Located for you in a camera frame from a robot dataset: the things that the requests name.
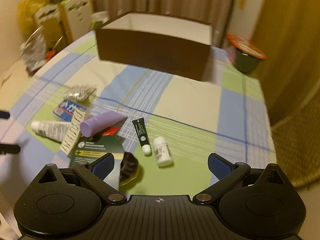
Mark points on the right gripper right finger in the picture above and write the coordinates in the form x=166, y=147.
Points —
x=219, y=166

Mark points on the black small tube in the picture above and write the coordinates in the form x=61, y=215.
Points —
x=140, y=129

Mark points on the woven quilted chair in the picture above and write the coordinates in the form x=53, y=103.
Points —
x=296, y=141

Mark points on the green Mentholatum blister card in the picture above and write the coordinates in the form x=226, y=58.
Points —
x=90, y=149

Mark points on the cotton swab bag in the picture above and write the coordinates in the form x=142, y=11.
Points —
x=80, y=92

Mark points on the blue toothpaste box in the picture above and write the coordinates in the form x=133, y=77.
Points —
x=65, y=110

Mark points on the clear jar green label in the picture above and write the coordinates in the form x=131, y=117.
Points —
x=98, y=18

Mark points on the white pill bottle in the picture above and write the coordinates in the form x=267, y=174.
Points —
x=162, y=152

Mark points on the silver printed bag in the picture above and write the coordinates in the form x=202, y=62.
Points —
x=33, y=51

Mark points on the brown cardboard storage box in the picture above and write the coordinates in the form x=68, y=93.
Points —
x=175, y=45

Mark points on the plaid tablecloth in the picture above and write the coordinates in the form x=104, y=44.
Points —
x=226, y=115

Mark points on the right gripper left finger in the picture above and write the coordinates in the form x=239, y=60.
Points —
x=103, y=166

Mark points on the red small packet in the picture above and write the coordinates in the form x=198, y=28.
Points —
x=110, y=131

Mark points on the white hair claw clip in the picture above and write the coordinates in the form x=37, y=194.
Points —
x=73, y=132

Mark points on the white printed tube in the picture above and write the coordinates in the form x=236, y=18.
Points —
x=55, y=130

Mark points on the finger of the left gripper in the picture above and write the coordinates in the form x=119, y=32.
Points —
x=9, y=149
x=4, y=115

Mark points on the purple tube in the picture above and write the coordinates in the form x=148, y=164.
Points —
x=100, y=122

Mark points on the dark brown scrunchie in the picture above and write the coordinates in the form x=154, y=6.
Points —
x=128, y=167

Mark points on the red lid instant noodle cup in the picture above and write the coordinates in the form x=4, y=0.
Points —
x=243, y=54

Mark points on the yellow plastic bag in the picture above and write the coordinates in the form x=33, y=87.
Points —
x=25, y=15

